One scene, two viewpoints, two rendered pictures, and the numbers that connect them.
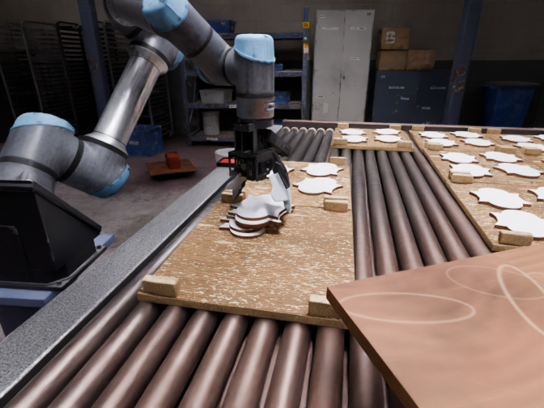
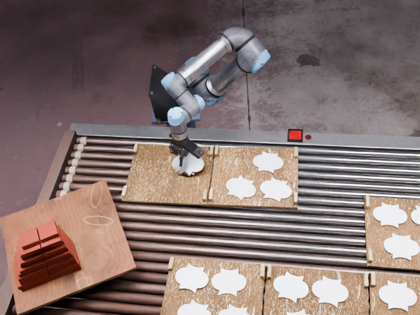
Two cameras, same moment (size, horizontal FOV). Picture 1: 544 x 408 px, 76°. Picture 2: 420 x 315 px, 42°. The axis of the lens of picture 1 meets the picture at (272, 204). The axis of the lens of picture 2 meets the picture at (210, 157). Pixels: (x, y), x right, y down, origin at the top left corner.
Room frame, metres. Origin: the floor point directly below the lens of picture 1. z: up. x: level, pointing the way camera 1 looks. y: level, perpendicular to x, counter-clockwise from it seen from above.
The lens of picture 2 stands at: (0.91, -1.63, 3.03)
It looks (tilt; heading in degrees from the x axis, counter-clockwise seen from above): 51 degrees down; 92
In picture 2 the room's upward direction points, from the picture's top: 9 degrees counter-clockwise
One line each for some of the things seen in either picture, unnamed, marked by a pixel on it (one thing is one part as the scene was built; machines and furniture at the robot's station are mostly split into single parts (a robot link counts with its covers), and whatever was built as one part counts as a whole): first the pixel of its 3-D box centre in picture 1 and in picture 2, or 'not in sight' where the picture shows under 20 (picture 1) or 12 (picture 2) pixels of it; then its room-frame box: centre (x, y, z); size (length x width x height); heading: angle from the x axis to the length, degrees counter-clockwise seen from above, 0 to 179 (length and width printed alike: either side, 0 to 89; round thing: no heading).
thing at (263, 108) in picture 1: (257, 108); (179, 132); (0.72, 0.03, 1.19); 0.08 x 0.08 x 0.05
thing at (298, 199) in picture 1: (293, 181); (254, 176); (1.04, -0.07, 0.93); 0.41 x 0.35 x 0.02; 169
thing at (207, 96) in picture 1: (216, 95); not in sight; (5.67, 0.86, 0.74); 0.44 x 0.36 x 0.20; 71
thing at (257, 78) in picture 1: (253, 66); (177, 120); (0.72, 0.04, 1.27); 0.09 x 0.08 x 0.11; 44
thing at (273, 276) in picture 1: (267, 246); (169, 174); (0.63, 0.01, 0.93); 0.41 x 0.35 x 0.02; 169
